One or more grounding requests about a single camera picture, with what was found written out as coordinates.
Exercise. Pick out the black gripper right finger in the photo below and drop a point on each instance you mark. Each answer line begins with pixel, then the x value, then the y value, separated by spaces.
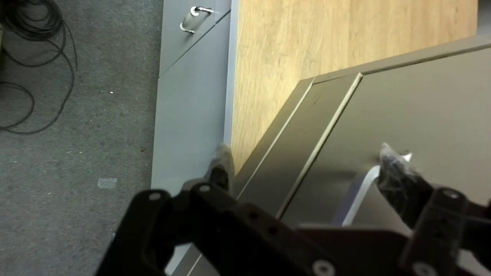
pixel 403 185

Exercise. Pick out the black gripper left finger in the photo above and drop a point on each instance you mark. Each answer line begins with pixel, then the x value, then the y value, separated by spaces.
pixel 220 170

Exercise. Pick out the filing cabinet drawer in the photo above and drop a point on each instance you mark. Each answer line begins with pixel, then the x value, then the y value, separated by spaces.
pixel 438 112

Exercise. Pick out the beige metal filing cabinet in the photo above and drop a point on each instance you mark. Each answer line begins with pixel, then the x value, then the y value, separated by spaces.
pixel 281 159

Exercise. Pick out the grey under-counter cabinet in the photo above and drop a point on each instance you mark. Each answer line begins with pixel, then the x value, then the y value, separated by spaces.
pixel 191 98

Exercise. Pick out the silver cabinet drawer handle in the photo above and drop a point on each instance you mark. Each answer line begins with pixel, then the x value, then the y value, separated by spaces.
pixel 194 18

